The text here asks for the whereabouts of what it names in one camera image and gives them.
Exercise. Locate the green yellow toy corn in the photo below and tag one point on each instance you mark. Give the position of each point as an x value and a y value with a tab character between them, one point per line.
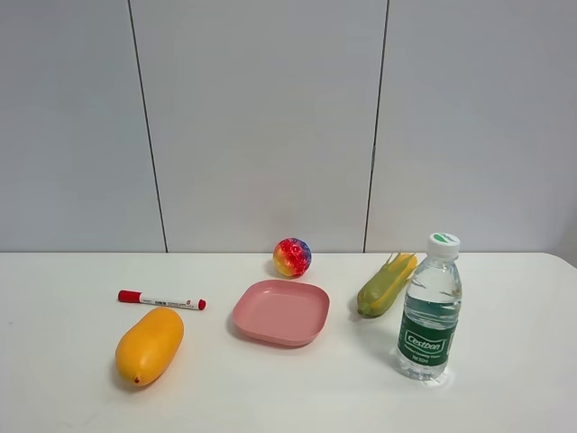
380	292

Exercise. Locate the rainbow coloured ball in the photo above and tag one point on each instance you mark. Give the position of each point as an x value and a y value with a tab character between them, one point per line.
292	257

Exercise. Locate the pink square plate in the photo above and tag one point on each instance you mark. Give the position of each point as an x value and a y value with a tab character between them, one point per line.
282	313

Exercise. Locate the clear water bottle green label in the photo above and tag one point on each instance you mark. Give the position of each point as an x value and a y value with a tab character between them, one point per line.
431	310

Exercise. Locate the red white marker pen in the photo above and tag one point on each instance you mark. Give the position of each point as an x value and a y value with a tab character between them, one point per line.
137	297

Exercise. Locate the orange mango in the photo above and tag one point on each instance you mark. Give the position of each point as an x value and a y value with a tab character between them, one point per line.
146	351

